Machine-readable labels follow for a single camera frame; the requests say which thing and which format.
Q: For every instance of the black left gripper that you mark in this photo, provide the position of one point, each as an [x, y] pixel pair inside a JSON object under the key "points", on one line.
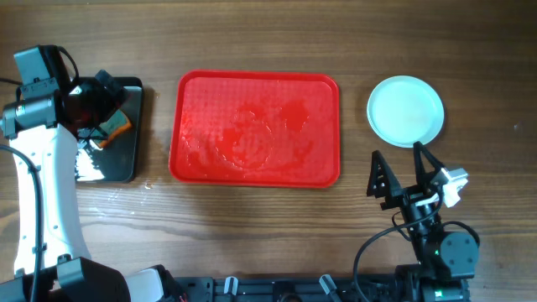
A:
{"points": [[109, 88]]}

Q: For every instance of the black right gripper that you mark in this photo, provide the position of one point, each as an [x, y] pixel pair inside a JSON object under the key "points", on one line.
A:
{"points": [[410, 197]]}

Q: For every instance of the orange green sponge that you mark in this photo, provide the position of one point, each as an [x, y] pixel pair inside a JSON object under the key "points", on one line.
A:
{"points": [[117, 124]]}

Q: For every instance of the white plate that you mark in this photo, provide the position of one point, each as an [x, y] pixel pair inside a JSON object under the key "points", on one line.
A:
{"points": [[403, 110]]}

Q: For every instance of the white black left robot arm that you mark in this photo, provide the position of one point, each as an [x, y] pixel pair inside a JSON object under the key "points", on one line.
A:
{"points": [[53, 262]]}

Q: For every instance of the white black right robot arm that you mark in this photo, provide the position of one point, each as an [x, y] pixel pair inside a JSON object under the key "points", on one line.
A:
{"points": [[445, 260]]}

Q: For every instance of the black water tray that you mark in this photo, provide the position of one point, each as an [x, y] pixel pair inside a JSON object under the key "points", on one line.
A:
{"points": [[116, 162]]}

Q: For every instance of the red plastic tray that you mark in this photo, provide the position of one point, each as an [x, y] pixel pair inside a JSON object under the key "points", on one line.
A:
{"points": [[256, 128]]}

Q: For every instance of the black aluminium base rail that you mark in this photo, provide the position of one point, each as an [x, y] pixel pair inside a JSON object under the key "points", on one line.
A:
{"points": [[293, 289]]}

